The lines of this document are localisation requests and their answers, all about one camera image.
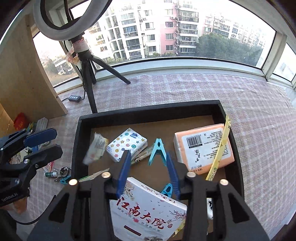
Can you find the red snack packet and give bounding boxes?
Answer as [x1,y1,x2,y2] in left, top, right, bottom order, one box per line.
[14,113,30,131]

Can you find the metal clip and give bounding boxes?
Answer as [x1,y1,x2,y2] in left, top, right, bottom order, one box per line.
[54,166,71,182]

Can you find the ring light on tripod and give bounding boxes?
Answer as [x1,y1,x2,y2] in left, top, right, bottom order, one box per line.
[33,1,130,113]

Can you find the coffee mate sachet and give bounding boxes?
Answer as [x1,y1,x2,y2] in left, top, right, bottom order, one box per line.
[83,133,109,165]

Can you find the orange tissue pack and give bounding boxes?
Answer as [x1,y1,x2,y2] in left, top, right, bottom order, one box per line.
[174,123,224,175]

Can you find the white tissue pack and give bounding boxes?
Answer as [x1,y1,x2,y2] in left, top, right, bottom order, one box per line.
[106,128,147,162]

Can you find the teal clothes peg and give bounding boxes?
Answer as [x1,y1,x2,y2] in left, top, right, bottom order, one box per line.
[60,175,71,185]

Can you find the wooden back board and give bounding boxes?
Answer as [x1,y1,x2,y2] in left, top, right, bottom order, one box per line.
[1,15,67,122]

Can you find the blue clothes peg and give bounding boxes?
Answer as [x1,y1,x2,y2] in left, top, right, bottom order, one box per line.
[161,183,173,198]

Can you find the grey GT sachet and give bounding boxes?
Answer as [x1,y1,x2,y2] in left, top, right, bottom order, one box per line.
[207,198,213,220]

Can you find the white Chinese calligraphy box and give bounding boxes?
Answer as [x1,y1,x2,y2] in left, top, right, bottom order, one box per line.
[110,177,187,240]

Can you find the black storage tray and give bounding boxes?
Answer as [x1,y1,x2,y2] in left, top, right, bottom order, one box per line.
[71,99,244,241]

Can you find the green lip balm stick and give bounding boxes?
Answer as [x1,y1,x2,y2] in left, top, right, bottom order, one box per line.
[44,171,58,178]

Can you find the left hand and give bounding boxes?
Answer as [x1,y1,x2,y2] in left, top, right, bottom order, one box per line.
[1,197,27,214]

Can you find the black remote on cable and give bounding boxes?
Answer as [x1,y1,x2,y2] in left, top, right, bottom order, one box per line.
[68,95,82,102]

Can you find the yellow long stick packet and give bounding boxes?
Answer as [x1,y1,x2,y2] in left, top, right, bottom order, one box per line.
[206,115,231,181]

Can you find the grey white box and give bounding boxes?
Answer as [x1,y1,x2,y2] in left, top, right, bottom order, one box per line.
[35,118,49,132]

